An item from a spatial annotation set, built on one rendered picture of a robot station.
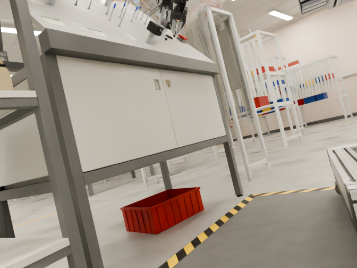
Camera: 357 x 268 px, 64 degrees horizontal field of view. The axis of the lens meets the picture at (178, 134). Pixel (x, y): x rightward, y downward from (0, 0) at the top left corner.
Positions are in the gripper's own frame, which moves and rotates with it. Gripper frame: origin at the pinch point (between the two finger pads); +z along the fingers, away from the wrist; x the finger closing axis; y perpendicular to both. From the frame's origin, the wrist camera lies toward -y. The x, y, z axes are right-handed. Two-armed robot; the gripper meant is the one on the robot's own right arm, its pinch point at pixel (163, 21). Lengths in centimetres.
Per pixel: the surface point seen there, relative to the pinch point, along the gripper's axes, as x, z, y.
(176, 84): 12, 37, -35
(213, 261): 36, 94, -95
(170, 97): 19, 43, -39
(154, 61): 32, 29, -38
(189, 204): -7, 101, -45
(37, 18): 83, 26, -40
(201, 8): -58, -29, 28
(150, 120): 36, 55, -47
